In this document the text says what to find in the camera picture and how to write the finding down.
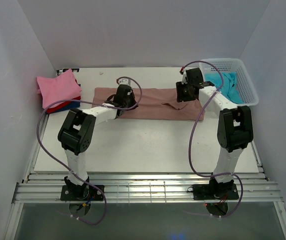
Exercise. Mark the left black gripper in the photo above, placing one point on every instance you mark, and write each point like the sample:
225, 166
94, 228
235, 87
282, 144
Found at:
133, 103

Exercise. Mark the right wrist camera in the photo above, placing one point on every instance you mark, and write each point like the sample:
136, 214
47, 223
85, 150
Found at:
184, 76

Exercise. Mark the aluminium frame rail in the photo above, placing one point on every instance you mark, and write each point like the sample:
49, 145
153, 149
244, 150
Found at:
143, 188

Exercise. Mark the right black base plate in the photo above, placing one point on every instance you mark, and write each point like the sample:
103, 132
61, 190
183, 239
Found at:
206, 192

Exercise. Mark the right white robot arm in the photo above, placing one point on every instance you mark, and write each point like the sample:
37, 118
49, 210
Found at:
234, 130

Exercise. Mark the white plastic basket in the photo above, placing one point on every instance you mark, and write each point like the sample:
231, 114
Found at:
244, 85

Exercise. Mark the folded pink t shirt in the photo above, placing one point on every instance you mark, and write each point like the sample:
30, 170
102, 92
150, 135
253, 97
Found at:
44, 82

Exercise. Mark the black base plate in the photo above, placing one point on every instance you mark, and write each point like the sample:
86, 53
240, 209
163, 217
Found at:
206, 192
92, 194

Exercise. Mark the dusty pink t shirt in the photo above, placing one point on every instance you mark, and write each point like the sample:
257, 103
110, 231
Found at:
161, 104

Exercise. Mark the folded blue t shirt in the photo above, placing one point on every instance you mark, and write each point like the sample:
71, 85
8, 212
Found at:
62, 91

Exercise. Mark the turquoise t shirt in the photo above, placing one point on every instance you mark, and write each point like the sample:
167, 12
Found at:
229, 88

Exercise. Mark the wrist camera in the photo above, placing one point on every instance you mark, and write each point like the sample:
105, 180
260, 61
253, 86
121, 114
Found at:
184, 76
123, 81

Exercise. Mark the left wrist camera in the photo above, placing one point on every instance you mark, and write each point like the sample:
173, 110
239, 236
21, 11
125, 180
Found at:
123, 81

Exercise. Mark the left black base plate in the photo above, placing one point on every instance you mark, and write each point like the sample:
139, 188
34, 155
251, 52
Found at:
92, 194

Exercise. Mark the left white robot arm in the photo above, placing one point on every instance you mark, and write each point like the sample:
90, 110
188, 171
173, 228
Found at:
77, 130

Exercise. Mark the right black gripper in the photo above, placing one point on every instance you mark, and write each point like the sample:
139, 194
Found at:
179, 90

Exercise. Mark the folded red t shirt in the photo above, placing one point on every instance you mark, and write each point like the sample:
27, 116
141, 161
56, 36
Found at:
66, 104

